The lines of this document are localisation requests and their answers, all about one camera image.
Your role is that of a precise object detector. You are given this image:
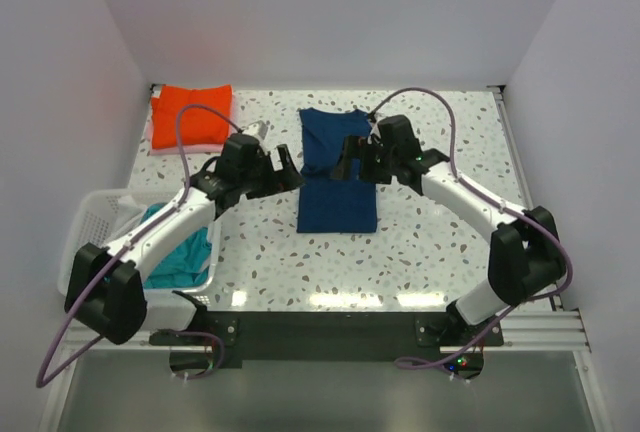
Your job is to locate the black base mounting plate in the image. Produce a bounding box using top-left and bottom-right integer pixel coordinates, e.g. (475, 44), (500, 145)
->
(150, 311), (504, 368)

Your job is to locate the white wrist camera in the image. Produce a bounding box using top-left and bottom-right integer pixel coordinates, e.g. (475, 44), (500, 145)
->
(243, 121), (268, 144)
(367, 112), (382, 145)

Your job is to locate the folded orange t-shirt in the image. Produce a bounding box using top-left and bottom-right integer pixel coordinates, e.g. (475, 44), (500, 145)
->
(151, 84), (233, 150)

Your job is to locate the folded pink t-shirt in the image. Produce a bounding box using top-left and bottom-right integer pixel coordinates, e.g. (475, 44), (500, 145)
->
(147, 105), (233, 155)

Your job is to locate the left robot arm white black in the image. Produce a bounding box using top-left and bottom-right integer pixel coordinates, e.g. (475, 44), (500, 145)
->
(64, 133), (304, 345)

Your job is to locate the teal t-shirt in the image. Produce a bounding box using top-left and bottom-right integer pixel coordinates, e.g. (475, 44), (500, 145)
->
(143, 227), (212, 290)

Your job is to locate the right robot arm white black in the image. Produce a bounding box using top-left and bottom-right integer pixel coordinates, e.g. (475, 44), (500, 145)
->
(331, 115), (571, 350)

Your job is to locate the dark blue printed t-shirt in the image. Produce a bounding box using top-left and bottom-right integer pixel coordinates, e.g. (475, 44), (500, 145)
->
(297, 108), (377, 234)

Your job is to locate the white plastic laundry basket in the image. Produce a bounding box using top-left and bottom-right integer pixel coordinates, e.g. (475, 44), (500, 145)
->
(57, 189), (221, 303)

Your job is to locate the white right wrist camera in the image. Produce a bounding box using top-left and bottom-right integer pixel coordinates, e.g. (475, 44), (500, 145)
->
(367, 112), (382, 145)

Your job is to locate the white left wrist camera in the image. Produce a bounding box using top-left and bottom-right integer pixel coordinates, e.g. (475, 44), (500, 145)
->
(243, 121), (268, 144)

